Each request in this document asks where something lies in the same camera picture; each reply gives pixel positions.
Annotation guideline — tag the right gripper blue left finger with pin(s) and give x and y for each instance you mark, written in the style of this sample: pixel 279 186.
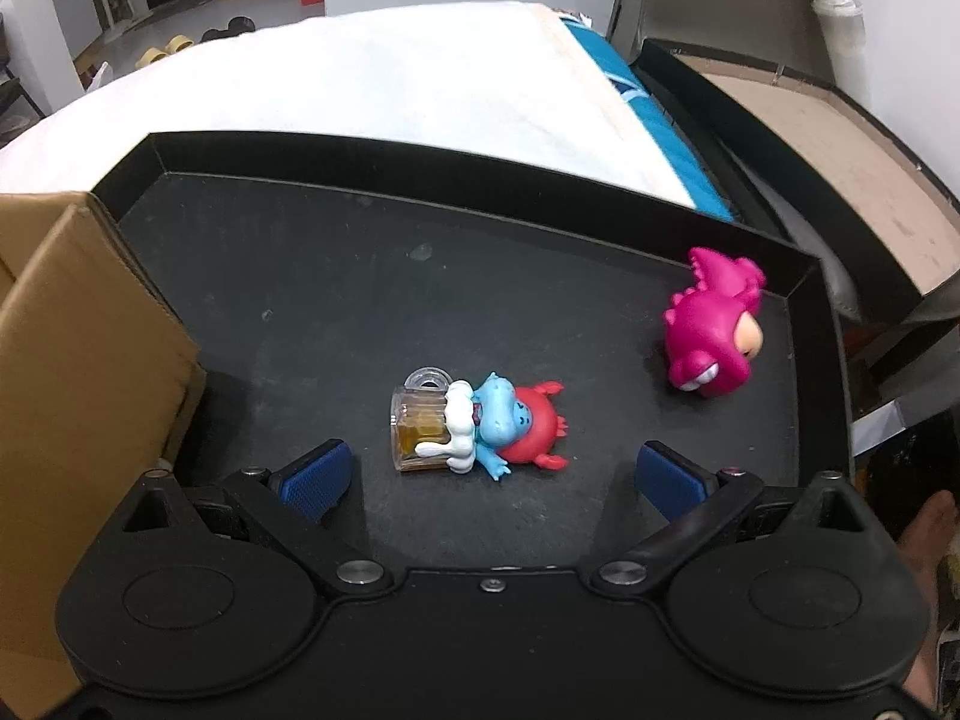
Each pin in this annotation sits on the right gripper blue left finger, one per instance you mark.
pixel 289 504

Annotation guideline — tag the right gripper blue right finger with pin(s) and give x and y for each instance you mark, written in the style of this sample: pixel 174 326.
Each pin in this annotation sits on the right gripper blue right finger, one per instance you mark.
pixel 698 506

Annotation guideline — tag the blue monster beer mug figurine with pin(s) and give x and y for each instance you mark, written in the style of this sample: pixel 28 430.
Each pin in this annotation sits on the blue monster beer mug figurine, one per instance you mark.
pixel 441 423

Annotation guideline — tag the pink dinosaur hood figurine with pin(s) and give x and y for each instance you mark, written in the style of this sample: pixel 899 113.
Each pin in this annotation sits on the pink dinosaur hood figurine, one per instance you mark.
pixel 711 330

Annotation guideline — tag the brown cardboard box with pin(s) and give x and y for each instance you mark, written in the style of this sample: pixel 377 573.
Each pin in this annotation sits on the brown cardboard box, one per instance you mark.
pixel 99 382

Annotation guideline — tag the black shallow tray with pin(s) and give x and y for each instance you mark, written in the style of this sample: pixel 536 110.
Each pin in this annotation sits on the black shallow tray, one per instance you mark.
pixel 316 273

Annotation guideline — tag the bare right foot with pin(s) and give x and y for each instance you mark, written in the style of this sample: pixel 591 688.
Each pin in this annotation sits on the bare right foot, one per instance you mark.
pixel 926 541

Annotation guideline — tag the black box lid with cardboard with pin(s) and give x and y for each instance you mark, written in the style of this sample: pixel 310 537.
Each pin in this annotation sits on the black box lid with cardboard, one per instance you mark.
pixel 881 215

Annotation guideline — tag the yellow slipper pair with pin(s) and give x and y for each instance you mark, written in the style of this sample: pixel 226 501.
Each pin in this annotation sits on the yellow slipper pair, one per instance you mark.
pixel 175 45

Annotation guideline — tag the black slipper pair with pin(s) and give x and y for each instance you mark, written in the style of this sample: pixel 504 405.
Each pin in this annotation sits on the black slipper pair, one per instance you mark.
pixel 235 27

